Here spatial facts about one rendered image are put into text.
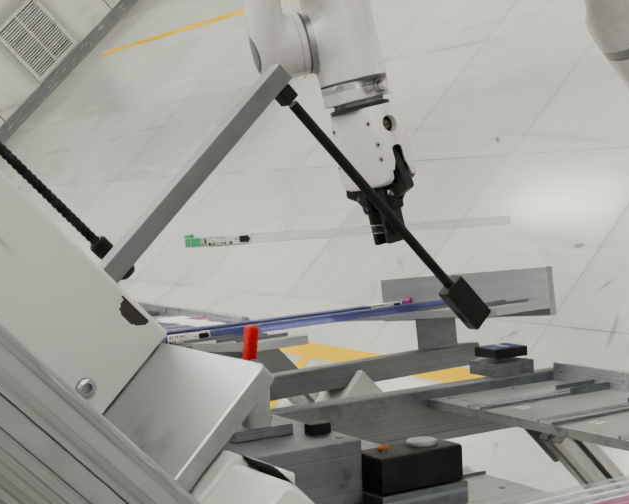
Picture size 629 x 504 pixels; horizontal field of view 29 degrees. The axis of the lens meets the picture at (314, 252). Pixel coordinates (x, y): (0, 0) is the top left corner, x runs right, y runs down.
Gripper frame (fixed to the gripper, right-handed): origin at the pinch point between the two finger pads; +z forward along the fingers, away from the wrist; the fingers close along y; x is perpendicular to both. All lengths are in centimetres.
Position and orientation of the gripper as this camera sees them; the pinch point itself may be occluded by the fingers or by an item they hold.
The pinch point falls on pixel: (387, 226)
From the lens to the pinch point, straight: 150.8
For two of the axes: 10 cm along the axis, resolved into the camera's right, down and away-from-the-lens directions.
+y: -6.0, 0.7, 8.0
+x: -7.6, 2.4, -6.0
